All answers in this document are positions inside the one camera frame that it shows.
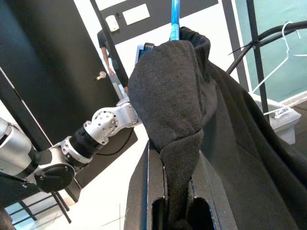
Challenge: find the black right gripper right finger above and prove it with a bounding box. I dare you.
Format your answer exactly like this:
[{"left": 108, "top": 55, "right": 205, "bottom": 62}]
[{"left": 190, "top": 153, "right": 238, "bottom": 230}]

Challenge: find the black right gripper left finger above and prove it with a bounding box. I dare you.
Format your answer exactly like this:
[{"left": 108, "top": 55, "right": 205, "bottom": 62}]
[{"left": 124, "top": 138, "right": 169, "bottom": 230}]

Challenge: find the black printed garment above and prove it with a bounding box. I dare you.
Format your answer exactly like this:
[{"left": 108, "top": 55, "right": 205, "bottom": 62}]
[{"left": 128, "top": 26, "right": 307, "bottom": 230}]

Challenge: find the blue plastic hanger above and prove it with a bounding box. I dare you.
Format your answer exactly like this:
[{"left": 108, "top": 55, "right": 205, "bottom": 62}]
[{"left": 169, "top": 0, "right": 181, "bottom": 42}]

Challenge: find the light grey ottoman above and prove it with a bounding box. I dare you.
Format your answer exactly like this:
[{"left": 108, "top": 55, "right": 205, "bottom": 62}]
[{"left": 249, "top": 92, "right": 302, "bottom": 144}]

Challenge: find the black clothes rack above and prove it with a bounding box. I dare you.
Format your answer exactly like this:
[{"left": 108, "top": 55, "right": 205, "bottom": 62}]
[{"left": 226, "top": 0, "right": 307, "bottom": 115}]

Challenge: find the black door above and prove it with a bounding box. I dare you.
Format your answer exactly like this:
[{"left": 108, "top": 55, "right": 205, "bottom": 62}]
[{"left": 0, "top": 0, "right": 139, "bottom": 202}]

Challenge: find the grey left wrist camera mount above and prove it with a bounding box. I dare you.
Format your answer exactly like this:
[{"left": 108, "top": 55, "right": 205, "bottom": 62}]
[{"left": 135, "top": 42, "right": 154, "bottom": 66}]

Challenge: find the white wall device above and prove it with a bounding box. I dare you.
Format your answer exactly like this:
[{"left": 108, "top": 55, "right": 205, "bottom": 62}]
[{"left": 105, "top": 14, "right": 120, "bottom": 32}]

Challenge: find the white wire hanger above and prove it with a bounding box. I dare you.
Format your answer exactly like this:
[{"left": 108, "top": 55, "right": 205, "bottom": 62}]
[{"left": 251, "top": 21, "right": 307, "bottom": 96}]

